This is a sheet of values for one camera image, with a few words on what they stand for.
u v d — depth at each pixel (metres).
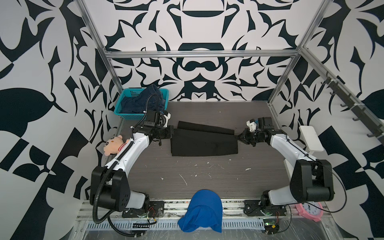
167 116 0.79
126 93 1.13
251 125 0.84
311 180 0.44
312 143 0.72
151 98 1.14
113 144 0.88
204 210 0.69
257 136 0.74
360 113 0.55
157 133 0.70
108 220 0.67
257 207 0.73
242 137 0.78
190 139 0.89
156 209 0.74
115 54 0.93
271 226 0.71
